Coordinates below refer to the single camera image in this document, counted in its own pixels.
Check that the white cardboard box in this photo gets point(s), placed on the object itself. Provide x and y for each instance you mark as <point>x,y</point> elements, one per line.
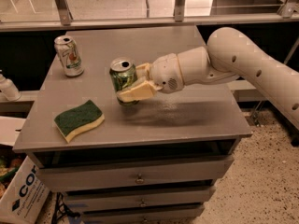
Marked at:
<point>22,193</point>

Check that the metal window frame rail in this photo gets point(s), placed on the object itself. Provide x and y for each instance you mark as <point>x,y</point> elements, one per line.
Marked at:
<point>32,15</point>

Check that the white 7up can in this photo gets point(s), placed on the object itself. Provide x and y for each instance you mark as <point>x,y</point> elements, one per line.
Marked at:
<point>67,51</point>

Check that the top grey drawer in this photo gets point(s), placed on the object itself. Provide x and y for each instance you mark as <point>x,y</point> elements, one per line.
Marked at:
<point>129,174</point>

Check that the white plastic bottle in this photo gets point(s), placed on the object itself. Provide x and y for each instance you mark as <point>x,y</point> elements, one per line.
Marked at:
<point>8,88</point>

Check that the middle grey drawer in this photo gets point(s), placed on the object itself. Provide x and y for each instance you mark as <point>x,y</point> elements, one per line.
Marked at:
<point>139,198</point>

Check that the bottom grey drawer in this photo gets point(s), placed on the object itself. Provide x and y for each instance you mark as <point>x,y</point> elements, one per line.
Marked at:
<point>143,215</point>

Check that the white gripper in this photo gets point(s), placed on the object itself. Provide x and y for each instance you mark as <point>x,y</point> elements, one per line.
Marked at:
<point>164,72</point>

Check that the grey drawer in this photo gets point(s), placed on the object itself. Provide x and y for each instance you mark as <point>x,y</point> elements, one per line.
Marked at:
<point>129,174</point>
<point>139,198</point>
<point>143,215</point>

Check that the green yellow sponge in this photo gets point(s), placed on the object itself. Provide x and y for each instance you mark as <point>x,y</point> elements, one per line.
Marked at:
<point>79,120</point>

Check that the grey drawer cabinet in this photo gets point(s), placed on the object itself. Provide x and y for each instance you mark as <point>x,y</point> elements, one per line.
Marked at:
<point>200,121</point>

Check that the green soda can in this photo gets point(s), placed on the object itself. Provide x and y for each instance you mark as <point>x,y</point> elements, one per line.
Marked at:
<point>122,72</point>

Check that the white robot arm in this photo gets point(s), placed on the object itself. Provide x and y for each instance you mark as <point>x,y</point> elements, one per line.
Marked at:
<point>227,55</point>

